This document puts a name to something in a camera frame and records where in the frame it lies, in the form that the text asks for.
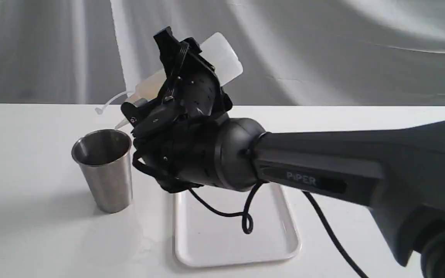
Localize plastic squeeze bottle with oil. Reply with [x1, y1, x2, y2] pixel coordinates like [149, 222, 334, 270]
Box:
[95, 32, 243, 115]

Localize stainless steel cup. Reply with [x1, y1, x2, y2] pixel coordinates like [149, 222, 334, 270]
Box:
[71, 129, 133, 214]

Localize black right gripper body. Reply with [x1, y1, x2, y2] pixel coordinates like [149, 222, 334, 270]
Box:
[121, 54, 232, 193]

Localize grey fabric backdrop curtain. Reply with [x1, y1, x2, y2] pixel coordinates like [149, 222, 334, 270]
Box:
[0, 0, 445, 105]

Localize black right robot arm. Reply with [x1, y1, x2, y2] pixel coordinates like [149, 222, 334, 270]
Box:
[121, 26, 445, 278]

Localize white plastic tray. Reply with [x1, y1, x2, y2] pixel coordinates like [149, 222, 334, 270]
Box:
[174, 183, 302, 268]

